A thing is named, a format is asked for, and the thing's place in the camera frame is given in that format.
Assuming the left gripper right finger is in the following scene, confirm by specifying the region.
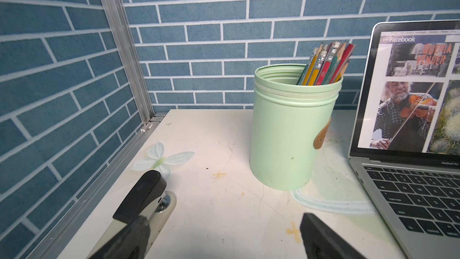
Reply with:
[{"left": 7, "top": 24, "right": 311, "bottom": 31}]
[{"left": 299, "top": 213, "right": 365, "bottom": 259}]

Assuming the green pencil in cup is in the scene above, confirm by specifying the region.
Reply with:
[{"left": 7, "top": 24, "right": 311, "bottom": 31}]
[{"left": 322, "top": 41, "right": 347, "bottom": 85}]

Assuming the yellow pencil in cup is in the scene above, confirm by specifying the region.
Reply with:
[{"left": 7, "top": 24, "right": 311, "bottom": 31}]
[{"left": 301, "top": 43, "right": 323, "bottom": 86}]

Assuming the floral table mat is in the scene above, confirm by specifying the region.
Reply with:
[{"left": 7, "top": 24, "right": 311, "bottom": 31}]
[{"left": 57, "top": 108, "right": 407, "bottom": 259}]

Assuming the red pencil in cup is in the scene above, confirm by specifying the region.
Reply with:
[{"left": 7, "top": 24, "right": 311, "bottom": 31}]
[{"left": 328, "top": 44, "right": 356, "bottom": 83}]

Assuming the black and silver stapler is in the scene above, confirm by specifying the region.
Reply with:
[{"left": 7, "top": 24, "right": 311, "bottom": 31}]
[{"left": 88, "top": 170, "right": 177, "bottom": 257}]

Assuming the silver laptop with photo screen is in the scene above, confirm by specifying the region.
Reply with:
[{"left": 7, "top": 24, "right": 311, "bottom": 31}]
[{"left": 349, "top": 20, "right": 460, "bottom": 259}]

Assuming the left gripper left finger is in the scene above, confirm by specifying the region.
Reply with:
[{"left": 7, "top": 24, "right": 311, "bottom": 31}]
[{"left": 89, "top": 216, "right": 150, "bottom": 259}]

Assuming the green pen holder cup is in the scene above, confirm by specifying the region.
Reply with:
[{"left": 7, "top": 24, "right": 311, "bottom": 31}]
[{"left": 250, "top": 64, "right": 342, "bottom": 191}]

